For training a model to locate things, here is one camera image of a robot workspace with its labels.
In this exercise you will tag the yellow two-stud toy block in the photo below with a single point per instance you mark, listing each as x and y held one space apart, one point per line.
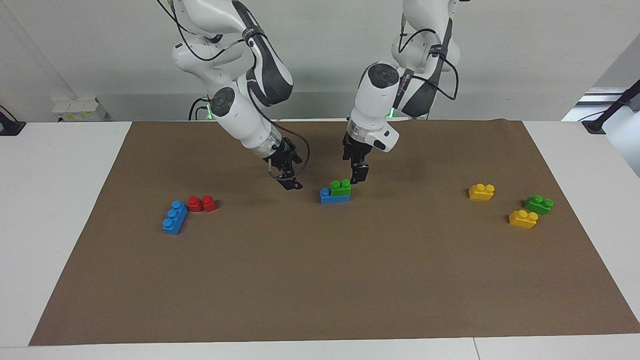
522 220
481 193

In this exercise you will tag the green two-stud toy block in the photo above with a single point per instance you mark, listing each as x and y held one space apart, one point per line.
341 189
538 205

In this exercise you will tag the black table clamp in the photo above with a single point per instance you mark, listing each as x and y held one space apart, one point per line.
10 127

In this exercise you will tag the black camera stand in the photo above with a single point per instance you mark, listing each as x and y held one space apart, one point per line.
595 125

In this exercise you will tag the blue three-stud toy block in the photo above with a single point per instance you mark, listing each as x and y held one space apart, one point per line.
174 220
327 198

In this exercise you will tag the red two-stud toy block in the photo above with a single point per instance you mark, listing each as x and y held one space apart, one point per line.
202 204

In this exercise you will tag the white power box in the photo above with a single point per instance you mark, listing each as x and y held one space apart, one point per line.
77 110

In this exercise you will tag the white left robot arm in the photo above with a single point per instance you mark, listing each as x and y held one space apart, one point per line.
375 100

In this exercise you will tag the brown table mat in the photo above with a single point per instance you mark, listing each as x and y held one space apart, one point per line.
320 270

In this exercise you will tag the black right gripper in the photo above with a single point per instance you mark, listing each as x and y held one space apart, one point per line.
281 152

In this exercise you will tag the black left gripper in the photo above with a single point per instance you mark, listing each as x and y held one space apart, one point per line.
357 150

